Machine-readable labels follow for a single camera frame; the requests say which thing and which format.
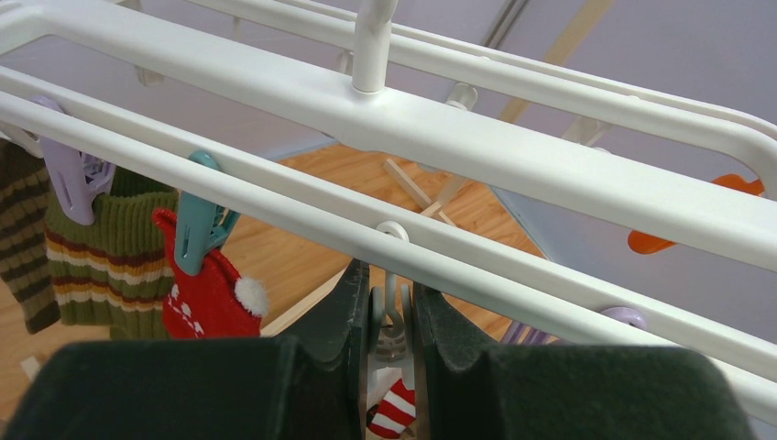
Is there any red christmas sock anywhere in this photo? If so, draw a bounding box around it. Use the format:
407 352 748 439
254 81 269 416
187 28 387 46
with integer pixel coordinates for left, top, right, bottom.
151 208 269 339

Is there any purple hanger clip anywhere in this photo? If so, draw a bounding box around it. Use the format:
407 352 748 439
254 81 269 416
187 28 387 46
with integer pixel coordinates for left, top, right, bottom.
500 306 649 347
28 94 116 227

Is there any teal hanger clip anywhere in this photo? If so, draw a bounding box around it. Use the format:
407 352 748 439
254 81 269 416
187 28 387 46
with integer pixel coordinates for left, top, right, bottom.
174 150 242 278

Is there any white plastic clip hanger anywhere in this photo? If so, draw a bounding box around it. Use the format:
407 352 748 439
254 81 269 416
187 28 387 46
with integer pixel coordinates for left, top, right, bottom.
1 1 776 424

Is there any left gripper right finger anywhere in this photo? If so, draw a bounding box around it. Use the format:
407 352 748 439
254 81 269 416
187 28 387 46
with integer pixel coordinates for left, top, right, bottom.
413 283 754 439

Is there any white hanger clip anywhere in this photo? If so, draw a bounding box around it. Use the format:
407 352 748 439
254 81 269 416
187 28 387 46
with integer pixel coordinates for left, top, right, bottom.
1 121 43 159
367 221 416 390

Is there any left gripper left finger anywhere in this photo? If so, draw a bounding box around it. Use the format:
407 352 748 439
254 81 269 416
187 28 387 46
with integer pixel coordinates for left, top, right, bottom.
4 260 371 439

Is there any brown striped sock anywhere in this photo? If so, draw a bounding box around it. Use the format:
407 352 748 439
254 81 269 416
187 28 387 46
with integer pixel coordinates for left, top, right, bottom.
1 140 60 334

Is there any olive green striped sock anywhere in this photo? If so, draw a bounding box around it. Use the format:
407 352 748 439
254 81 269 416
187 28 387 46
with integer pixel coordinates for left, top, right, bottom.
44 169 179 339

